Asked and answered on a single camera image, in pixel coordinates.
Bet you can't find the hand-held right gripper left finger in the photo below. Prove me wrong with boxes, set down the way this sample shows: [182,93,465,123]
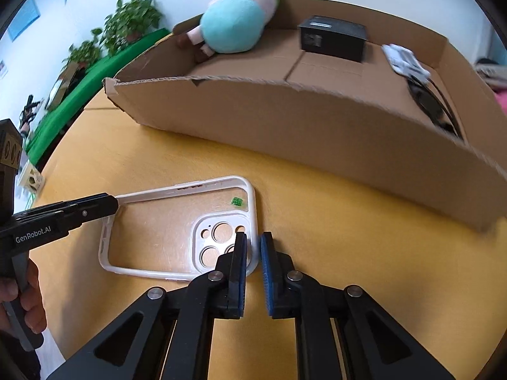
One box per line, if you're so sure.
[48,231,248,380]

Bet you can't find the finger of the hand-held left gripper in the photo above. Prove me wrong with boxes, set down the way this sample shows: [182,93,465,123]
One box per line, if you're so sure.
[55,193,119,231]
[12,192,107,221]

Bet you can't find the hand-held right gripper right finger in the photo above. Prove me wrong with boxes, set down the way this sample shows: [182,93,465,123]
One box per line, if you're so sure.
[259,231,456,380]

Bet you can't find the clear white phone case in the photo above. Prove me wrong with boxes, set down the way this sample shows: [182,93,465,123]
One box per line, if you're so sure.
[98,175,259,282]

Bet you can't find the shallow cardboard box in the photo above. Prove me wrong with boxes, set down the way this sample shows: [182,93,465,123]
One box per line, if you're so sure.
[102,0,507,232]

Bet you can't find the black sunglasses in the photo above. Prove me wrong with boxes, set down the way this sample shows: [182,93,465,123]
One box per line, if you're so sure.
[406,74,464,139]

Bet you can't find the black product box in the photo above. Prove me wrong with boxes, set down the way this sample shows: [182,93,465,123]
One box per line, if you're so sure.
[298,15,367,63]

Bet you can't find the white packet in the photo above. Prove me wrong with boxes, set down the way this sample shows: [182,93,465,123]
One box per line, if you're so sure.
[382,43,432,84]

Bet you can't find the person's left hand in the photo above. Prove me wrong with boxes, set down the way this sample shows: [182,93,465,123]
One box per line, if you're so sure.
[0,259,47,335]

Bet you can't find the small wooden cube toy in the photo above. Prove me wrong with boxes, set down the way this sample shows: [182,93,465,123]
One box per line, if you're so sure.
[19,161,45,199]

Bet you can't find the open brown cardboard box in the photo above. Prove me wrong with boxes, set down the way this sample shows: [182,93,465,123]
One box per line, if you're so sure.
[45,62,80,111]

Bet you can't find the small potted plant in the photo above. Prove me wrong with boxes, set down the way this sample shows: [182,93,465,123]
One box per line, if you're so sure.
[63,28,104,72]

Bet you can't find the large potted plant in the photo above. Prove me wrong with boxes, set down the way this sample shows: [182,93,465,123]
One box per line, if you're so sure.
[102,0,163,54]

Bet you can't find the pig plush toy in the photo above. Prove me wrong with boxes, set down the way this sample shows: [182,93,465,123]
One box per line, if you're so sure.
[174,0,282,63]

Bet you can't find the pink plush toy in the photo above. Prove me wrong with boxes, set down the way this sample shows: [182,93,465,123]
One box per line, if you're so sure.
[493,89,507,127]

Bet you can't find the beige printed cloth bag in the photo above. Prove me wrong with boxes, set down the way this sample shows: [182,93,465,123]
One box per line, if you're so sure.
[475,59,507,88]

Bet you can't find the blue wall poster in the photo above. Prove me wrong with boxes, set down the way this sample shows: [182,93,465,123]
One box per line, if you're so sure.
[8,0,41,42]

